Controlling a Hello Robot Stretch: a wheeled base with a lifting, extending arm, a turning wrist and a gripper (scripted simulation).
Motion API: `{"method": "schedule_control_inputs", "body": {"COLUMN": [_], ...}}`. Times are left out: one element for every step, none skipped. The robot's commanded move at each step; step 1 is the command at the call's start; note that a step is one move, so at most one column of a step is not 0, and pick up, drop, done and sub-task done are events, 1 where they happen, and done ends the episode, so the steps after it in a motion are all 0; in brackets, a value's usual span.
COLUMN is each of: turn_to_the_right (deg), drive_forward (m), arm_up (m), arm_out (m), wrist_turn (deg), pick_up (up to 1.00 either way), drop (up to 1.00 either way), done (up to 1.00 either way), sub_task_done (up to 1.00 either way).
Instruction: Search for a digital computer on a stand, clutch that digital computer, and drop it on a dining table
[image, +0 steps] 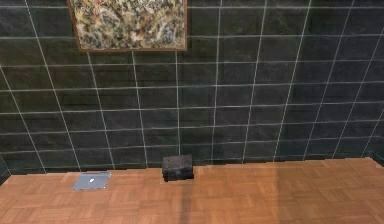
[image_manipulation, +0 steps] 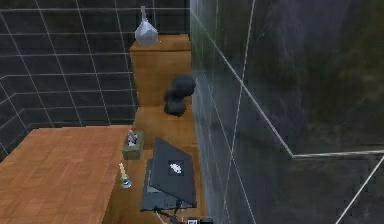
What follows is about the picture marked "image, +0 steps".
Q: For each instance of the dark grey speckled box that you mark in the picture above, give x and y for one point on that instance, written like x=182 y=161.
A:
x=177 y=167

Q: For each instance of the framed speckled abstract painting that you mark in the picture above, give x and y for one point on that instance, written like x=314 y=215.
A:
x=130 y=23

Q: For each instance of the silver closed laptop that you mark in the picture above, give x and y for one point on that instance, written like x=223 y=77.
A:
x=91 y=180

